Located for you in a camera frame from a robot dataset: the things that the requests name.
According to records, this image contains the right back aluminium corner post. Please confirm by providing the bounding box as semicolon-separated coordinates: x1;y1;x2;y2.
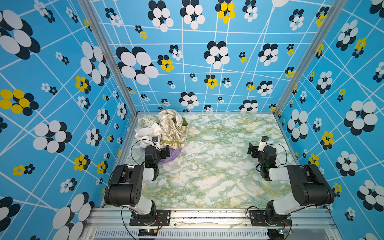
274;0;347;119

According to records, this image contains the green patterned cloth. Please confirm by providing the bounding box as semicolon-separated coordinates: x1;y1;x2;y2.
137;109;188;150

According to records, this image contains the purple cloth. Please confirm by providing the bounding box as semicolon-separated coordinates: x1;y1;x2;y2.
141;146;182;168

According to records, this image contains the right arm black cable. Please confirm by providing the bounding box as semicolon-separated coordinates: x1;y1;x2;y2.
269;143;288;168

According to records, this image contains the left back aluminium corner post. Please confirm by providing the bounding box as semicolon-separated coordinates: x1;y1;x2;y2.
79;0;138;119

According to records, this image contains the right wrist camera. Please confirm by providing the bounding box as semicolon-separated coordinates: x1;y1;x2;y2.
258;136;269;152

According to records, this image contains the white cloth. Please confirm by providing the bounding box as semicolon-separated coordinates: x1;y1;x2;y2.
135;124;162;149

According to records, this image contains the right small circuit board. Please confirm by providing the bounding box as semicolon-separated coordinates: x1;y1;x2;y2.
268;230;285;240

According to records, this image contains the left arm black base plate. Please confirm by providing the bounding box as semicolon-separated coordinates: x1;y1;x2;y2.
129;210;171;227

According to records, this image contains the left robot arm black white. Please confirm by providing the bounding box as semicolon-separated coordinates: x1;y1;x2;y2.
104;146;170;226

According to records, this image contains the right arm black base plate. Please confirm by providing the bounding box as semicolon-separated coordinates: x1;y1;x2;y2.
246;210;292;228

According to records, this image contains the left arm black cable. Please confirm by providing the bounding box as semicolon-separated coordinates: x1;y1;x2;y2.
130;138;161;165

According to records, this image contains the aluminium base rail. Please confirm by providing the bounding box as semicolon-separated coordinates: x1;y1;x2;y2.
81;208;342;240

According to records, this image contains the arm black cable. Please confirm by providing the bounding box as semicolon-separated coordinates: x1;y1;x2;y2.
130;138;161;165
269;143;288;168

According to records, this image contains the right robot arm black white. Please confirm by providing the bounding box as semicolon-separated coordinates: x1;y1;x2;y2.
247;144;335;226

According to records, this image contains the small circuit board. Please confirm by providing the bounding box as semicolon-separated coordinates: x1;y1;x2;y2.
268;230;285;240
138;229;158;237

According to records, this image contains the left small circuit board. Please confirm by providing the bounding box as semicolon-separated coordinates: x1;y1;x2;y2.
138;229;158;237

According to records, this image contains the aluminium corner post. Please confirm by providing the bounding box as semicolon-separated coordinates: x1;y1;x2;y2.
274;0;347;119
79;0;138;119

